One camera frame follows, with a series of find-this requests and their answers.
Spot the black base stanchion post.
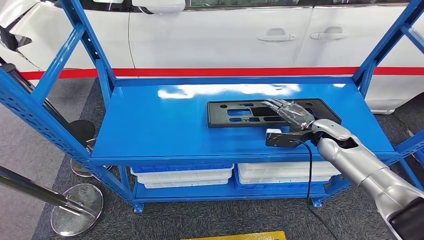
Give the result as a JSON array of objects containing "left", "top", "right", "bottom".
[{"left": 0, "top": 62, "right": 96, "bottom": 148}]

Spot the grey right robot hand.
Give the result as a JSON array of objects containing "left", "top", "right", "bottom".
[{"left": 261, "top": 98, "right": 316, "bottom": 132}]

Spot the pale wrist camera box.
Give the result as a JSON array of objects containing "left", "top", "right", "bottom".
[{"left": 264, "top": 128, "right": 314, "bottom": 149}]

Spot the yellow floor tape square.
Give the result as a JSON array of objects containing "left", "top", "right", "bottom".
[{"left": 180, "top": 230, "right": 286, "bottom": 240}]

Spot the black plastic panel part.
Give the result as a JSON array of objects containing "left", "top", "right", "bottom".
[{"left": 207, "top": 98, "right": 342, "bottom": 129}]

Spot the blue metal shelf rack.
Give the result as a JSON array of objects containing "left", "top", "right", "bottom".
[{"left": 0, "top": 0, "right": 424, "bottom": 214}]

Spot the chrome stanchion post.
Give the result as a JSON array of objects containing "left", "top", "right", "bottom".
[
  {"left": 0, "top": 165, "right": 104, "bottom": 238},
  {"left": 0, "top": 71, "right": 114, "bottom": 178}
]

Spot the black camera cable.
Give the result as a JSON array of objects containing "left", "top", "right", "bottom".
[{"left": 290, "top": 139, "right": 339, "bottom": 240}]

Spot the white car with red stripe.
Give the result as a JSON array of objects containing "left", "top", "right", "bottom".
[{"left": 0, "top": 0, "right": 424, "bottom": 115}]

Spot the white plastic bin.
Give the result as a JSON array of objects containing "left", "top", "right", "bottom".
[
  {"left": 143, "top": 178, "right": 230, "bottom": 190},
  {"left": 237, "top": 161, "right": 341, "bottom": 185},
  {"left": 130, "top": 167, "right": 234, "bottom": 184}
]

